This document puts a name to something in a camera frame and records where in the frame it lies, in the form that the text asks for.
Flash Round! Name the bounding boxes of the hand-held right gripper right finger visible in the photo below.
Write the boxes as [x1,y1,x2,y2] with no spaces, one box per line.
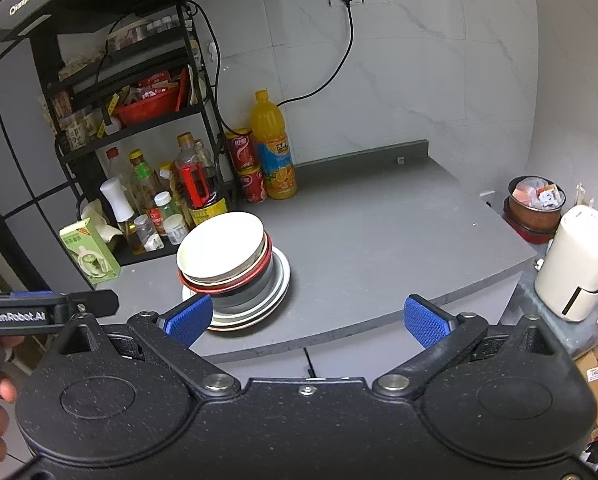
[373,295,566,399]

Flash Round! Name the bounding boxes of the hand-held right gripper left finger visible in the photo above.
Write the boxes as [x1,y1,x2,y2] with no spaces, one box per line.
[54,294,241,397]

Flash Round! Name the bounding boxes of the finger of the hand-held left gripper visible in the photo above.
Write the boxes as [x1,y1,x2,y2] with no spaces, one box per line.
[10,288,119,324]

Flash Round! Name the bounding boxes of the large white plate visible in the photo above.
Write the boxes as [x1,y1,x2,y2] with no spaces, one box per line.
[181,280,288,332]

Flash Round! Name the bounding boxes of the red and black bowl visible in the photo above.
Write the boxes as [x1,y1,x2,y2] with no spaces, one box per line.
[179,240,273,311]

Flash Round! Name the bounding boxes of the cream bowl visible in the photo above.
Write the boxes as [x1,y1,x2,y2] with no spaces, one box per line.
[179,232,269,287]
[176,211,265,281]

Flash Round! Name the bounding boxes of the green carton box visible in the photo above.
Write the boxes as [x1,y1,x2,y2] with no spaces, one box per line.
[59,220,121,283]

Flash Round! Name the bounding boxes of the small glass jar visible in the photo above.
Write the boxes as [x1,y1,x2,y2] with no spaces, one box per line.
[134,215,164,252]

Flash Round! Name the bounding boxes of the white crumpled paper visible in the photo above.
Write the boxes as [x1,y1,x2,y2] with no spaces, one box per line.
[79,199,125,241]

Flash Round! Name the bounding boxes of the white pill bottle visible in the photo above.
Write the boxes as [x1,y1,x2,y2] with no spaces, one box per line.
[164,214,189,245]

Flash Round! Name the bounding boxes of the white oil spray bottle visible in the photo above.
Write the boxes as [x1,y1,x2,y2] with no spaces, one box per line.
[100,177,137,253]

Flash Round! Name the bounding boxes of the clear bottle white red cap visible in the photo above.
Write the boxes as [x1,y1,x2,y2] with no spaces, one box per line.
[105,147,125,181]

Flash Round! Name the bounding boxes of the dark pot with packets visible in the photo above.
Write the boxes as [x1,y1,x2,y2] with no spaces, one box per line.
[503,175,567,245]

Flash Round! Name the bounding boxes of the white kitchen appliance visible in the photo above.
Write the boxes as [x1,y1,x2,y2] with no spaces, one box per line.
[535,205,598,322]

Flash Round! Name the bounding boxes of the black metal shelf rack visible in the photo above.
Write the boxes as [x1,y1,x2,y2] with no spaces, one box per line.
[32,2,237,267]

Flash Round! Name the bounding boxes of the patterned snack bag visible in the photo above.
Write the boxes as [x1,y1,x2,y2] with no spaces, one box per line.
[59,110,105,153]

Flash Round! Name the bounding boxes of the cardboard box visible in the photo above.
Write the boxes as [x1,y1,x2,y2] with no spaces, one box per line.
[574,345,598,441]

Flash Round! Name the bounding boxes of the orange juice bottle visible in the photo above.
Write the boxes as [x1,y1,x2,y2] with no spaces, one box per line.
[250,90,298,200]

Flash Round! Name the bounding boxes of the red plastic basket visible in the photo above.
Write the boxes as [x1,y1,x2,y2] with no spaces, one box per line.
[113,87,180,127]

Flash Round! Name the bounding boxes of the clear bag of dried food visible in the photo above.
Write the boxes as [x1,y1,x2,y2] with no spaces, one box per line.
[59,47,107,79]

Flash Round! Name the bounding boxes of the clear food container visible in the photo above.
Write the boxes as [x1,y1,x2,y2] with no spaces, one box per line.
[106,20,152,51]

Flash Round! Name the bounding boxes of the oil bottle with red handle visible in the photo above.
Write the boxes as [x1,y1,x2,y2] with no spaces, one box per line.
[174,132,228,226]

